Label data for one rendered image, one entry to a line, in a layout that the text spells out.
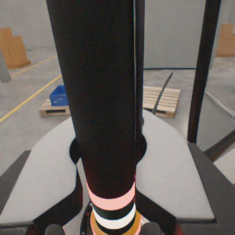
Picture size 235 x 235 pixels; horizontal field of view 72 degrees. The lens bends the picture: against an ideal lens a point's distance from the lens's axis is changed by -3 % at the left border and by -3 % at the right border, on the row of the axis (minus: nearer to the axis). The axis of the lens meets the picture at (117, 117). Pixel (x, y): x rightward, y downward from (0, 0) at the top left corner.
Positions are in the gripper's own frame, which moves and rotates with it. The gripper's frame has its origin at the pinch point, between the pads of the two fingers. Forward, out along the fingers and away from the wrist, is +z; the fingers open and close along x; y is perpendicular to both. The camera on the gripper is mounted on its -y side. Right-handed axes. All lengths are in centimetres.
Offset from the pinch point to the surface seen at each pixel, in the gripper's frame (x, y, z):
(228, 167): 28.7, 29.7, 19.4
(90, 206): -7.2, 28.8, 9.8
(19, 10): -674, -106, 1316
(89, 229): -6.6, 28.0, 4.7
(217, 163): 27.5, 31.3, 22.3
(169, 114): 80, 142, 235
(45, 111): -144, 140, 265
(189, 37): 210, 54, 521
